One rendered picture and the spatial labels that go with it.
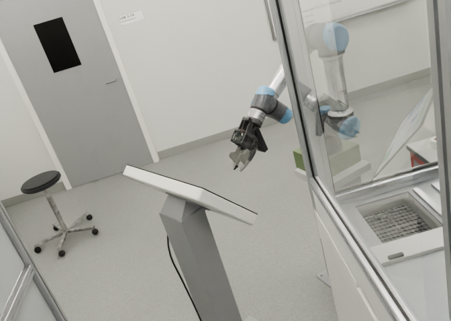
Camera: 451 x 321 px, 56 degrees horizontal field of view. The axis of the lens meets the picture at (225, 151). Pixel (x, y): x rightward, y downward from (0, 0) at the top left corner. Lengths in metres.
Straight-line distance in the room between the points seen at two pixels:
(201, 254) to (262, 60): 3.41
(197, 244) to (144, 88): 3.27
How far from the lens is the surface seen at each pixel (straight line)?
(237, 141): 1.68
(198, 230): 1.70
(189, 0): 4.69
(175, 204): 1.69
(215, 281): 1.85
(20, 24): 4.84
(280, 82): 1.92
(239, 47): 4.80
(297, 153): 2.26
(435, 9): 0.50
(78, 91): 4.84
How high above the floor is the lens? 1.84
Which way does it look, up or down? 23 degrees down
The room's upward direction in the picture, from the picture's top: 17 degrees counter-clockwise
